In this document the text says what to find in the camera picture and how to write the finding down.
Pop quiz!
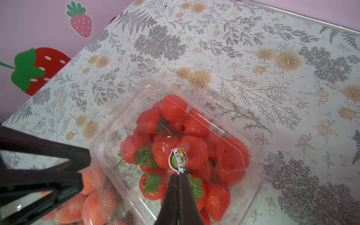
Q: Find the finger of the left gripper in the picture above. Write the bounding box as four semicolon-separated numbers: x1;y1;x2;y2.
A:
1;170;83;225
1;126;91;172

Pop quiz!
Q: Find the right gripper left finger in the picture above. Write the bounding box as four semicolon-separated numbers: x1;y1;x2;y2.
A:
154;174;179;225

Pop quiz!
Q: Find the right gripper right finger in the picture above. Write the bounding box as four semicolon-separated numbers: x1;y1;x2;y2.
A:
179;173;204;225

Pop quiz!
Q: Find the round fruit label sticker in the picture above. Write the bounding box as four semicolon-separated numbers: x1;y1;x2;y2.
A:
168;148;188;174

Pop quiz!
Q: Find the clear box of red strawberries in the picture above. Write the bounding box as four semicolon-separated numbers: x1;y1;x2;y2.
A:
93;82;263;225

